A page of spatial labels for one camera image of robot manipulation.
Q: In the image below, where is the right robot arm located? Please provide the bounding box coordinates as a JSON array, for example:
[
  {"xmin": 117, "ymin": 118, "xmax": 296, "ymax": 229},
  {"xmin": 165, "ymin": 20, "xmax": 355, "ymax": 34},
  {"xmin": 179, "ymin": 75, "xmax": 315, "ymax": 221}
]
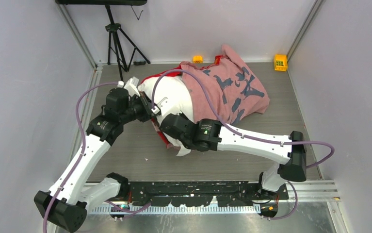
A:
[{"xmin": 159, "ymin": 114, "xmax": 307, "ymax": 199}]

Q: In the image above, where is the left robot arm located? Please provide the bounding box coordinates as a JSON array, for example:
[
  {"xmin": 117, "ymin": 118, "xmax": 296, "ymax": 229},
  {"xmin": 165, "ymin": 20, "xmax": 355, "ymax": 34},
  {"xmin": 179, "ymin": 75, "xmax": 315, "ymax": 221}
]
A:
[{"xmin": 34, "ymin": 87, "xmax": 152, "ymax": 233}]

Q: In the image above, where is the small yellow toy block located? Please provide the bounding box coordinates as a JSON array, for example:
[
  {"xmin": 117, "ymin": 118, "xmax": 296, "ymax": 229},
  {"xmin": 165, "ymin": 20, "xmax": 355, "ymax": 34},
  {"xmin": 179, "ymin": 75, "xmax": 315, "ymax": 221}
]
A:
[{"xmin": 192, "ymin": 55, "xmax": 204, "ymax": 64}]

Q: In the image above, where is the red toy block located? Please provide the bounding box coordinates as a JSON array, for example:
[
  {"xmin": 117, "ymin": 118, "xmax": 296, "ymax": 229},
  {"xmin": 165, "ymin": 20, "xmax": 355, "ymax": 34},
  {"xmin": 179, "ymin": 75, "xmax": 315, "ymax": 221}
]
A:
[{"xmin": 214, "ymin": 55, "xmax": 224, "ymax": 64}]

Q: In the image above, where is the pink printed pillowcase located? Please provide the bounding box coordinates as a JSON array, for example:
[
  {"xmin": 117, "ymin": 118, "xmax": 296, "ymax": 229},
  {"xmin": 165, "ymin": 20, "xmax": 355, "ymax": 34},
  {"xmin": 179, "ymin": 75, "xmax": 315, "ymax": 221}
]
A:
[{"xmin": 138, "ymin": 45, "xmax": 270, "ymax": 125}]

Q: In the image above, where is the black overhead bar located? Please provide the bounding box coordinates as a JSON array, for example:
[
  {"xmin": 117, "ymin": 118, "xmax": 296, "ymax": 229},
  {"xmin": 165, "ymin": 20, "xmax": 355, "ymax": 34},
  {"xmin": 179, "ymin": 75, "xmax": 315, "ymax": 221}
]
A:
[{"xmin": 55, "ymin": 0, "xmax": 147, "ymax": 6}]

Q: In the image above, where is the white pillow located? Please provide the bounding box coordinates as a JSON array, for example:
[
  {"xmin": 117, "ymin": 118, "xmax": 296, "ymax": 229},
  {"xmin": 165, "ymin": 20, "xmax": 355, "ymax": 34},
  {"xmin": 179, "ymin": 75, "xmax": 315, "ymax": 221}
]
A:
[{"xmin": 152, "ymin": 76, "xmax": 194, "ymax": 156}]

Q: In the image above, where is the yellow green toy block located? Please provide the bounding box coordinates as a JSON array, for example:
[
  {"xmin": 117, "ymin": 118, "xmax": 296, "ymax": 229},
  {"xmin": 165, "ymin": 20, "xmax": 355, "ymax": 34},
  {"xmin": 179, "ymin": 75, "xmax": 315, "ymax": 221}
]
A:
[{"xmin": 273, "ymin": 54, "xmax": 288, "ymax": 72}]

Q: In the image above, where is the small black floor object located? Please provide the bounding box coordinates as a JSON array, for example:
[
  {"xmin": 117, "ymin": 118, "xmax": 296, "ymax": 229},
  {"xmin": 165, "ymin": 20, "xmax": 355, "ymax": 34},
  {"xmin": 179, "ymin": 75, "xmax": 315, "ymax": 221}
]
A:
[{"xmin": 133, "ymin": 61, "xmax": 146, "ymax": 66}]

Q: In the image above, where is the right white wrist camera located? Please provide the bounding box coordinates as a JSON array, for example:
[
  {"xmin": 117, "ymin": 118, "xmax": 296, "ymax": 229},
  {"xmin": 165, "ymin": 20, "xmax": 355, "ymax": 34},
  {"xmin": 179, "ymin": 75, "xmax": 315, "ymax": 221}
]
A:
[{"xmin": 151, "ymin": 97, "xmax": 168, "ymax": 116}]

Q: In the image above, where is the black tripod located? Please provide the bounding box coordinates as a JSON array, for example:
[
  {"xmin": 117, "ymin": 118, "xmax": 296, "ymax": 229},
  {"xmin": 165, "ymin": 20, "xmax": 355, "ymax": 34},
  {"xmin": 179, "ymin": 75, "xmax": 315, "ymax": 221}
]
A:
[{"xmin": 105, "ymin": 5, "xmax": 151, "ymax": 81}]

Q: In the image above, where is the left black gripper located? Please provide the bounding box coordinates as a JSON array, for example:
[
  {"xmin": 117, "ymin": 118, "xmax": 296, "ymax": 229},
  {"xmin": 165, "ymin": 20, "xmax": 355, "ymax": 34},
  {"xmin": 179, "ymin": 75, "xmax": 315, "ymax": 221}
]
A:
[{"xmin": 120, "ymin": 91, "xmax": 160, "ymax": 125}]

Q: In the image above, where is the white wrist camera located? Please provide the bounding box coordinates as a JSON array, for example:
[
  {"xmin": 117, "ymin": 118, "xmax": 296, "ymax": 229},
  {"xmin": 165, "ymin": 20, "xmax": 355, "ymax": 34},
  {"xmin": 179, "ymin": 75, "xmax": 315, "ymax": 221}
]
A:
[
  {"xmin": 117, "ymin": 76, "xmax": 140, "ymax": 97},
  {"xmin": 151, "ymin": 97, "xmax": 168, "ymax": 116}
]

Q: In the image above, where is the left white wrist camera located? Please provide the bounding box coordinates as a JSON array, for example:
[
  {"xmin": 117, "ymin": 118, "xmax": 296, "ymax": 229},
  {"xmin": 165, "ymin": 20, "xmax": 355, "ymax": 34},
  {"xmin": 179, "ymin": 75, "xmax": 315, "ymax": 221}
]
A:
[{"xmin": 117, "ymin": 76, "xmax": 140, "ymax": 97}]

